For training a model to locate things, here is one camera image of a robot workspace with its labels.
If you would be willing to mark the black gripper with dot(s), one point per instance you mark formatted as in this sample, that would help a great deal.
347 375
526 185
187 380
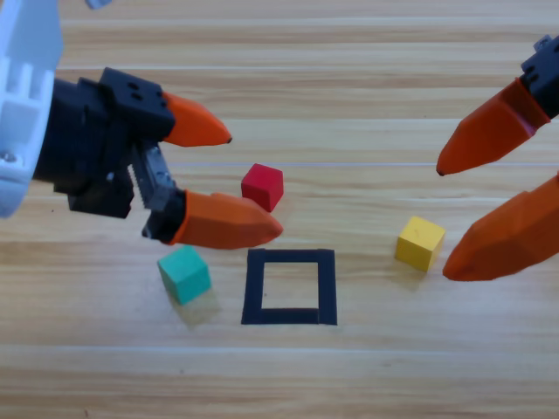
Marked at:
546 78
87 144

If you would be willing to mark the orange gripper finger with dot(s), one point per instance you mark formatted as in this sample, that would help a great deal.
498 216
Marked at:
227 222
506 240

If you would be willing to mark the red cube block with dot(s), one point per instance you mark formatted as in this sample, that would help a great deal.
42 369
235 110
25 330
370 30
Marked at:
262 187

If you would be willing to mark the green cube block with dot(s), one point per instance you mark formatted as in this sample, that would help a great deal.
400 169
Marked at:
183 275

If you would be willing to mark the yellow cube block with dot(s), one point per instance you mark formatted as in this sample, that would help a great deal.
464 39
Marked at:
419 244

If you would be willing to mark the black tape square outline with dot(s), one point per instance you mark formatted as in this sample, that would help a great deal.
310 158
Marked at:
253 288

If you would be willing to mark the small grey object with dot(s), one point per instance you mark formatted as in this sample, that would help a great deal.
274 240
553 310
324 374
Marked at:
98 3

